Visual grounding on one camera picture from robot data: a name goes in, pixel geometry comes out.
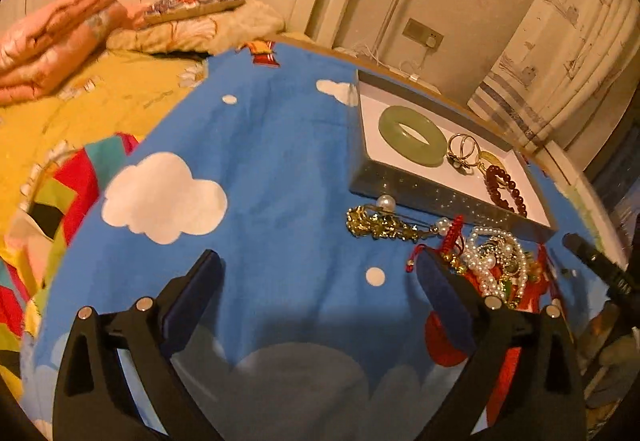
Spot printed striped curtain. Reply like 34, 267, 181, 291
467, 0, 640, 157

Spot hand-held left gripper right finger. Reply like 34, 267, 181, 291
415, 251, 588, 441

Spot thin gold bracelet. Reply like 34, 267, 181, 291
477, 150, 507, 172

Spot white charger cable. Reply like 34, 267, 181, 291
400, 34, 438, 82

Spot dark red bead bracelet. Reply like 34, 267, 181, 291
485, 164, 530, 218

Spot green jade bangle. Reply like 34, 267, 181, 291
378, 105, 445, 167

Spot person's right forearm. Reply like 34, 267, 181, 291
575, 301, 636, 412

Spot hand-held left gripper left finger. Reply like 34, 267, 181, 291
52, 248, 226, 441

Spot blue cloud printed cloth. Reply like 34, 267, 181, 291
20, 38, 621, 441

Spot yellow pillow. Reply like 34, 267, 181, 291
105, 0, 286, 56

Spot patterned pillow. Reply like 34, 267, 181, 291
144, 0, 247, 26

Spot grey jewelry tray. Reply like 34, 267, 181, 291
348, 69, 558, 244

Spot yellow printed bed sheet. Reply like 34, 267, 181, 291
0, 48, 211, 422

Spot folded pink quilt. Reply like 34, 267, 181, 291
0, 0, 146, 103

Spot red string gold bead bracelet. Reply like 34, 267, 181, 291
405, 215, 556, 312

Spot multicoloured stone bead bracelet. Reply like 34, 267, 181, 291
480, 246, 543, 308

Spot wall socket panel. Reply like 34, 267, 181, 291
402, 18, 445, 49

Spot white pearl necklace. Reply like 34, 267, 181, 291
460, 226, 531, 309

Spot gold rings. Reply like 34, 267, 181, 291
446, 132, 483, 174

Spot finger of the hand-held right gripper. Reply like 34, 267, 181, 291
562, 232, 628, 274

